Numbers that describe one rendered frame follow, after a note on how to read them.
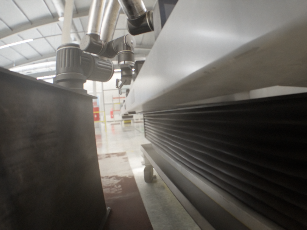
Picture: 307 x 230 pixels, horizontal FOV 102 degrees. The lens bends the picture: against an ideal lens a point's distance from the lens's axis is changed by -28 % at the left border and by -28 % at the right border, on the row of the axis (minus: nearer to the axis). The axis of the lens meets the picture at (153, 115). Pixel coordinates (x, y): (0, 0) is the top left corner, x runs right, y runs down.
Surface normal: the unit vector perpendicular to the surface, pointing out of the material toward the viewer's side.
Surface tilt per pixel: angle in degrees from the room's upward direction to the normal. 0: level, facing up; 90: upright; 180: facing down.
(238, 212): 90
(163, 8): 90
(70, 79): 153
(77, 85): 90
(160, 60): 90
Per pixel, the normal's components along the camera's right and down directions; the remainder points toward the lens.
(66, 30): 0.21, 0.00
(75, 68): 0.77, -0.05
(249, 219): -0.98, 0.07
